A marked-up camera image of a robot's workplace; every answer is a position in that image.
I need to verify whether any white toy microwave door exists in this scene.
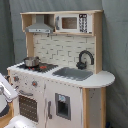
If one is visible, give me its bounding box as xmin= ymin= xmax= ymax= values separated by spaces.
xmin=55 ymin=14 xmax=92 ymax=33

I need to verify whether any white toy oven door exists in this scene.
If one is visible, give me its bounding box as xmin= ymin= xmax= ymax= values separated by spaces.
xmin=13 ymin=87 xmax=44 ymax=128

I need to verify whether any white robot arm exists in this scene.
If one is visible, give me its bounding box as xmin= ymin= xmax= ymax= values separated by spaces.
xmin=0 ymin=73 xmax=18 ymax=117

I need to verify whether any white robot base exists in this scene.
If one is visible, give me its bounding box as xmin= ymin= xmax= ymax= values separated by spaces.
xmin=4 ymin=115 xmax=36 ymax=128

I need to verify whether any wooden toy kitchen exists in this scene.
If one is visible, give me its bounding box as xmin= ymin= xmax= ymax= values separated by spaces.
xmin=8 ymin=10 xmax=115 ymax=128

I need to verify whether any grey toy sink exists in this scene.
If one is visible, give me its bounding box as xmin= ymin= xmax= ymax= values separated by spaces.
xmin=53 ymin=67 xmax=92 ymax=81

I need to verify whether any black toy faucet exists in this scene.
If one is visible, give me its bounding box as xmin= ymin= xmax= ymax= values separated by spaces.
xmin=76 ymin=50 xmax=94 ymax=70

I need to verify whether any black toy stovetop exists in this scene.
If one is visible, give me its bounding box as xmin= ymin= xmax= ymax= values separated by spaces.
xmin=20 ymin=63 xmax=56 ymax=73

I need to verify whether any silver toy pot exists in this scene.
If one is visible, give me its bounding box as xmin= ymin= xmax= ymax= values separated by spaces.
xmin=23 ymin=56 xmax=40 ymax=67

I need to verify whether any right red stove knob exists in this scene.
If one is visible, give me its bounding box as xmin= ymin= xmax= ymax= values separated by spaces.
xmin=32 ymin=81 xmax=38 ymax=87

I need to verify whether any grey ice dispenser panel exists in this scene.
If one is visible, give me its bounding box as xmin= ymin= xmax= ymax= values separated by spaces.
xmin=55 ymin=93 xmax=71 ymax=120

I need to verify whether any white cupboard door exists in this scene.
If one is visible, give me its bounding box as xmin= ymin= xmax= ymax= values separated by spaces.
xmin=45 ymin=81 xmax=82 ymax=128

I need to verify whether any grey range hood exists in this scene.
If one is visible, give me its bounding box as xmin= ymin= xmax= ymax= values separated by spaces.
xmin=25 ymin=15 xmax=54 ymax=34

